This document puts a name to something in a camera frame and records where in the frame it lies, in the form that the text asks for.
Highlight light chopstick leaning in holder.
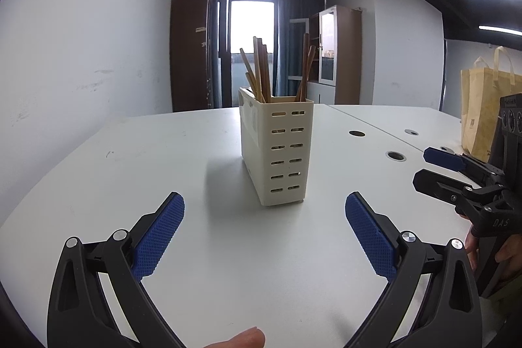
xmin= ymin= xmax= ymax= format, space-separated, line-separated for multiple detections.
xmin=240 ymin=48 xmax=264 ymax=102

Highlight dark brown chopstick in holder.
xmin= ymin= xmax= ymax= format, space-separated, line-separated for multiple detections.
xmin=253 ymin=37 xmax=266 ymax=102

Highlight brown chopstick right compartment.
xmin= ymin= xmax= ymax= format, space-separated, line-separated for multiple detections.
xmin=297 ymin=33 xmax=310 ymax=101

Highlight cream slotted utensil holder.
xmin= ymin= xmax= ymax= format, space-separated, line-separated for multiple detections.
xmin=239 ymin=87 xmax=314 ymax=207

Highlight dark brown wooden wardrobe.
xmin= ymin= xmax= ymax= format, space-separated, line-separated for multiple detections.
xmin=169 ymin=0 xmax=211 ymax=112

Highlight person's left hand thumb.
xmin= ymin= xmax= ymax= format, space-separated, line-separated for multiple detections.
xmin=205 ymin=327 xmax=266 ymax=348

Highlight dark blue curtain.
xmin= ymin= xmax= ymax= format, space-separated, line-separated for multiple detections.
xmin=275 ymin=0 xmax=325 ymax=96

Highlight person's right hand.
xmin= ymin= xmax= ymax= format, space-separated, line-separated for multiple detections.
xmin=464 ymin=227 xmax=522 ymax=276

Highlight brown cabinet with glass door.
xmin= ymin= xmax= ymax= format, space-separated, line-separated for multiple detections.
xmin=291 ymin=5 xmax=362 ymax=105

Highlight balcony glass door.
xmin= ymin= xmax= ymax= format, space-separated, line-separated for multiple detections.
xmin=216 ymin=0 xmax=280 ymax=108

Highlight brown paper bag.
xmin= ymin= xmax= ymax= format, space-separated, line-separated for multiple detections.
xmin=461 ymin=46 xmax=521 ymax=162

